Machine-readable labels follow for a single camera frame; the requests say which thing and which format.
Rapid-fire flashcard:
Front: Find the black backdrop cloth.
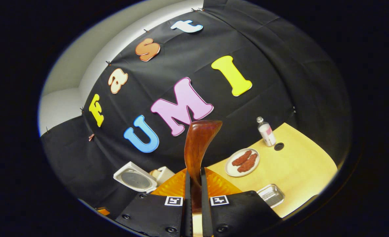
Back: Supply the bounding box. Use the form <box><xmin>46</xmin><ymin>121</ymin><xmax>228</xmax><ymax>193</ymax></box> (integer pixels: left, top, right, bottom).
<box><xmin>40</xmin><ymin>0</ymin><xmax>352</xmax><ymax>218</ymax></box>

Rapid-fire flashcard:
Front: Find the white rice cooker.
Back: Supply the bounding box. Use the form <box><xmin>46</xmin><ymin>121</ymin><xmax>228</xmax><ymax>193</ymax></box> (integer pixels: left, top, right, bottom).
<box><xmin>113</xmin><ymin>161</ymin><xmax>158</xmax><ymax>193</ymax></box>

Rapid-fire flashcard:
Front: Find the small pink label bottle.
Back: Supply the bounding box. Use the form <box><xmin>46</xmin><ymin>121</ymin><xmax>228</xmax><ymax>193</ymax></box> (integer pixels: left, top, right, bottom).
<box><xmin>256</xmin><ymin>117</ymin><xmax>277</xmax><ymax>147</ymax></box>

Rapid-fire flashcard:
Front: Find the white round plate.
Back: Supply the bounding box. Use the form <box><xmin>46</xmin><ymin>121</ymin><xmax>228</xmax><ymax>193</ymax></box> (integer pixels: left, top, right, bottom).
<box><xmin>225</xmin><ymin>148</ymin><xmax>260</xmax><ymax>177</ymax></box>

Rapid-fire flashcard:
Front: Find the white toaster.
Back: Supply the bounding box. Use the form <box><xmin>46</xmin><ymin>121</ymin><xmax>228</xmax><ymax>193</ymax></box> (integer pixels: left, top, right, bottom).
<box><xmin>149</xmin><ymin>166</ymin><xmax>176</xmax><ymax>186</ymax></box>

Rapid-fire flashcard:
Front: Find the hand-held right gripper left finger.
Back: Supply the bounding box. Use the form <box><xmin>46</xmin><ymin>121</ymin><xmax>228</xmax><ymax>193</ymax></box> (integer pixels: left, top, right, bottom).
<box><xmin>115</xmin><ymin>167</ymin><xmax>193</xmax><ymax>237</ymax></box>

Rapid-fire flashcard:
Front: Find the red sausage piece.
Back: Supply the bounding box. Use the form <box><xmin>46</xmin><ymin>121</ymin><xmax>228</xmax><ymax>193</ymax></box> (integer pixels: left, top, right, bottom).
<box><xmin>237</xmin><ymin>153</ymin><xmax>258</xmax><ymax>173</ymax></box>
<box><xmin>231</xmin><ymin>150</ymin><xmax>252</xmax><ymax>166</ymax></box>

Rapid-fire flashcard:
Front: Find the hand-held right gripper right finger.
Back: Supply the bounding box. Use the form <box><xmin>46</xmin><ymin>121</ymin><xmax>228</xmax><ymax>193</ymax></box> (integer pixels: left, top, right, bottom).
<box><xmin>200</xmin><ymin>167</ymin><xmax>282</xmax><ymax>237</ymax></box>

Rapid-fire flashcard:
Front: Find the brown wooden spoon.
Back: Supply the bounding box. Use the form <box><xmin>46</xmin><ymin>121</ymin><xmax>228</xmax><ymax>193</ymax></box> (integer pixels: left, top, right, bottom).
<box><xmin>184</xmin><ymin>120</ymin><xmax>223</xmax><ymax>218</ymax></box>

